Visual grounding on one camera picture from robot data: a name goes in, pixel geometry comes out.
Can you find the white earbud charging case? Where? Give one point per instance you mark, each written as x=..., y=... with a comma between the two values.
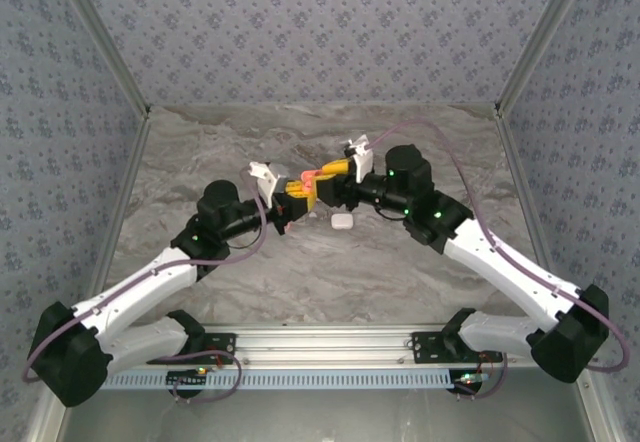
x=342, y=221

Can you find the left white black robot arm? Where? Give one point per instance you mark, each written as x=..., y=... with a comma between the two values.
x=135, y=287

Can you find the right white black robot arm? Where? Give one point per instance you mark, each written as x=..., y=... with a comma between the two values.
x=500, y=267

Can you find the small controller circuit board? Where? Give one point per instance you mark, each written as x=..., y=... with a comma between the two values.
x=470, y=378
x=187, y=378

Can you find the aluminium side rail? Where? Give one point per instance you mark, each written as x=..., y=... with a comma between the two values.
x=122, y=202
x=525, y=202

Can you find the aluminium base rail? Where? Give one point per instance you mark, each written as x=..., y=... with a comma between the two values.
x=325, y=347

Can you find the aluminium corner post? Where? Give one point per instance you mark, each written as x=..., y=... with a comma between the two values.
x=100, y=37
x=545, y=37

